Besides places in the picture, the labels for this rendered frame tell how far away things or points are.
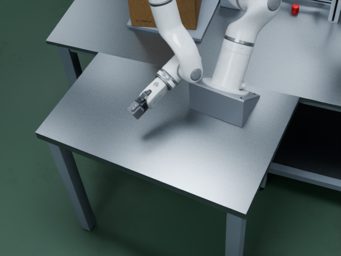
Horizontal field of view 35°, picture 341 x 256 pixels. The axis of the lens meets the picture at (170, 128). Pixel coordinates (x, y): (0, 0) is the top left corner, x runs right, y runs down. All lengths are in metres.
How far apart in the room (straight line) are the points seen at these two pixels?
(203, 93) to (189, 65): 0.23
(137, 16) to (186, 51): 0.67
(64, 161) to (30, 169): 0.85
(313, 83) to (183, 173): 0.69
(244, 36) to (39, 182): 1.55
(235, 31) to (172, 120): 0.42
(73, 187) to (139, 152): 0.53
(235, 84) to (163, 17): 0.42
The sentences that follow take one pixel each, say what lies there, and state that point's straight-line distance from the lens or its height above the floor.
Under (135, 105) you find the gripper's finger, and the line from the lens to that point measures 1.95.
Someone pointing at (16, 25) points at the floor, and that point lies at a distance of 4.09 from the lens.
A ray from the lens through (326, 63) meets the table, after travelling 2.43.
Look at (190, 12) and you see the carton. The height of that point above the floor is 0.95.
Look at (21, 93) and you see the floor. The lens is 3.59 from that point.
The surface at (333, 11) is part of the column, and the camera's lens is 2.59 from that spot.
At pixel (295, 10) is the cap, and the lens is 2.63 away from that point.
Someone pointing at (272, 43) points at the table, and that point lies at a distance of 2.48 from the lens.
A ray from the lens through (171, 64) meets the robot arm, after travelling 1.98.
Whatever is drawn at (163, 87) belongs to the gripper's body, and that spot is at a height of 1.08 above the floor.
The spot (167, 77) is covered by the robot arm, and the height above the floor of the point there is 1.10.
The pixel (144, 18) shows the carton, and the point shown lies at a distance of 2.51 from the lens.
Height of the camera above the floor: 2.52
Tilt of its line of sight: 52 degrees down
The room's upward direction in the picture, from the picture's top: 6 degrees counter-clockwise
